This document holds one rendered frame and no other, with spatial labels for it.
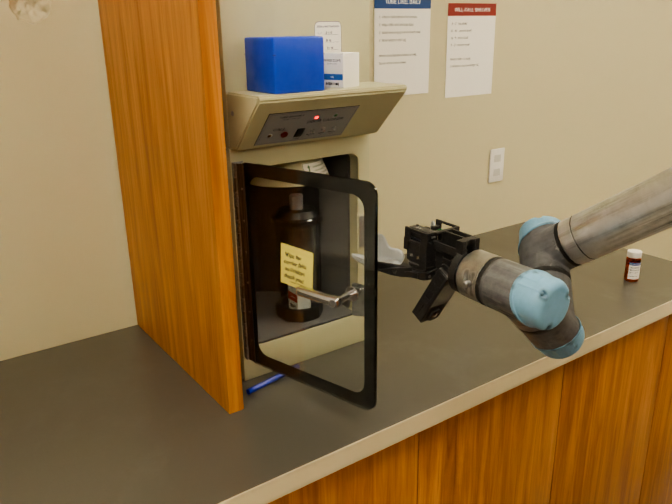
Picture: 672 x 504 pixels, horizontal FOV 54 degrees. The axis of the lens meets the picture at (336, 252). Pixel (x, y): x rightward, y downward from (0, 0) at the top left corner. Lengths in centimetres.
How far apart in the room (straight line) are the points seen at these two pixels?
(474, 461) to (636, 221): 70
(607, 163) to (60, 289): 211
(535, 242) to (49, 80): 103
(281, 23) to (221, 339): 57
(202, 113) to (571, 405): 111
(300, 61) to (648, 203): 58
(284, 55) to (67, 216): 69
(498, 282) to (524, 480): 83
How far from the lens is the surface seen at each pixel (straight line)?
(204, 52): 107
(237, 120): 116
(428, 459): 138
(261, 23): 122
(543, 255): 106
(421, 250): 103
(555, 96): 253
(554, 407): 166
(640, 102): 300
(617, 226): 101
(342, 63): 121
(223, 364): 122
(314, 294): 107
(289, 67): 113
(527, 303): 91
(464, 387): 134
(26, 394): 145
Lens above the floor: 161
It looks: 19 degrees down
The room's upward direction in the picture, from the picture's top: 1 degrees counter-clockwise
